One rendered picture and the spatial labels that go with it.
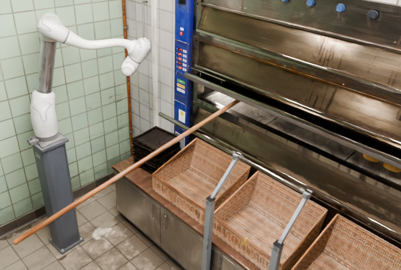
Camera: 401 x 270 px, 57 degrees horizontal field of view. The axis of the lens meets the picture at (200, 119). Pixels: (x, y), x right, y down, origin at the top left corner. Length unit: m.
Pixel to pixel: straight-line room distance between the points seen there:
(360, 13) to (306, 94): 0.54
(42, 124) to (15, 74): 0.53
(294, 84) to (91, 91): 1.82
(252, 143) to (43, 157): 1.45
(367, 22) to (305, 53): 0.37
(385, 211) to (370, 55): 0.88
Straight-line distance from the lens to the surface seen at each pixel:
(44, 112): 2.67
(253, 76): 2.46
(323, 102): 2.24
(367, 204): 2.40
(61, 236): 3.26
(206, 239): 2.47
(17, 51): 3.01
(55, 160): 2.82
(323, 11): 2.16
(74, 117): 3.39
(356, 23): 2.09
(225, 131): 2.79
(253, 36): 2.40
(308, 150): 2.41
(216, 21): 2.59
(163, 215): 2.85
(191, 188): 2.90
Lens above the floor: 2.42
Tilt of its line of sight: 29 degrees down
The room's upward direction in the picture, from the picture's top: 3 degrees clockwise
